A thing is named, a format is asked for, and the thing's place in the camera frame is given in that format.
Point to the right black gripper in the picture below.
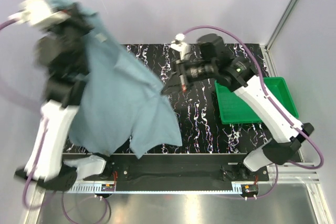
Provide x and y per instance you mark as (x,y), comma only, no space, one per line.
(178,80)

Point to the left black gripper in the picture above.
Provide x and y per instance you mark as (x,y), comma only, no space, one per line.
(77,16)

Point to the blue-grey t shirt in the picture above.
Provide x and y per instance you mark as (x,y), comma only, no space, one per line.
(122,100)

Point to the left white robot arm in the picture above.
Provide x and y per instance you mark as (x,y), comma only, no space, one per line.
(63,53)

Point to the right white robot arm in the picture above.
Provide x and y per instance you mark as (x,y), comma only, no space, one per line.
(240,77)

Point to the green plastic tray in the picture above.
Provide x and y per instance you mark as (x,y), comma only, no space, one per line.
(234,110)

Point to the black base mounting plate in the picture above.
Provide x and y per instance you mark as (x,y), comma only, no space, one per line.
(225,167)

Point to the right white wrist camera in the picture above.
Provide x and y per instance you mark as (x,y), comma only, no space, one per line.
(183,48)

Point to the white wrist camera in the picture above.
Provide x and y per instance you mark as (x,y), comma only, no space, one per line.
(183,48)
(36,13)

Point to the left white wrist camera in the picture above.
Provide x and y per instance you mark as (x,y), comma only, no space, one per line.
(36,13)

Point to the grey slotted cable duct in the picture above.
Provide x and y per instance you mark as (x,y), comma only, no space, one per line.
(152,188)

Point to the aluminium cross rail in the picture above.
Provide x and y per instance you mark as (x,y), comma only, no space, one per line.
(291,174)

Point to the right aluminium frame post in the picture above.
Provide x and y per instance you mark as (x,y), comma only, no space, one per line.
(281,23)

